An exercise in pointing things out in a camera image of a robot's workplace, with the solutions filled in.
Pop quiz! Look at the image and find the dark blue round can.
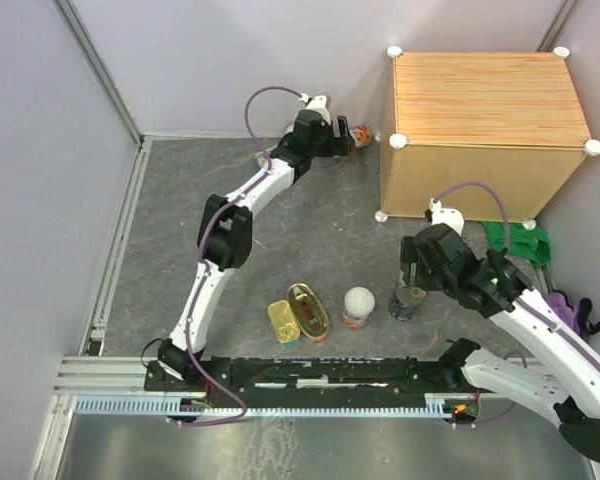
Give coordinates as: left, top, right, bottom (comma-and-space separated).
388, 283, 428, 321

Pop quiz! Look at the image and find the blue rectangular luncheon meat tin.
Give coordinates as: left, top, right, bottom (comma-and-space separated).
253, 150, 270, 169

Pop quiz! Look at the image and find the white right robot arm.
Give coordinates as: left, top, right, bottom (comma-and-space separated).
408, 194, 600, 463

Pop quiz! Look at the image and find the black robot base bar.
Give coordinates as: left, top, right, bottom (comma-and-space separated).
143, 353, 481, 409

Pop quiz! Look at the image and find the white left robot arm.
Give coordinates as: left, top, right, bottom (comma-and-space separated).
157, 109, 355, 390

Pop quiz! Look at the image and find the green cloth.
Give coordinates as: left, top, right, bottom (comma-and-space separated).
482, 222, 552, 268

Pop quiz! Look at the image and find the gold oval fish tin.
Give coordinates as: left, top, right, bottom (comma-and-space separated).
286, 283, 329, 342

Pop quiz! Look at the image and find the wooden cube cabinet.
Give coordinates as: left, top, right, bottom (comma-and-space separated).
375, 46, 600, 223

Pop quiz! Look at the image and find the gold rectangular meat tin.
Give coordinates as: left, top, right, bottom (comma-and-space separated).
267, 300, 300, 346

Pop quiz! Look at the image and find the purple cloth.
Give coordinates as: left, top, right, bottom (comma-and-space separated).
544, 290, 600, 340

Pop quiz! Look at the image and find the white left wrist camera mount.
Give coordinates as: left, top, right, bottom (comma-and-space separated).
299, 93, 331, 124

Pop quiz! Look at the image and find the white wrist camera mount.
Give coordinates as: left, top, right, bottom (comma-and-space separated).
299, 93, 331, 124
425, 198, 465, 235

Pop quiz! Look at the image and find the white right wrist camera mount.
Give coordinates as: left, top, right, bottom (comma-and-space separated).
425, 198, 465, 235

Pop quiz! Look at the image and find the grey slotted cable duct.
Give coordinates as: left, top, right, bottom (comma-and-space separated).
73, 392, 456, 417

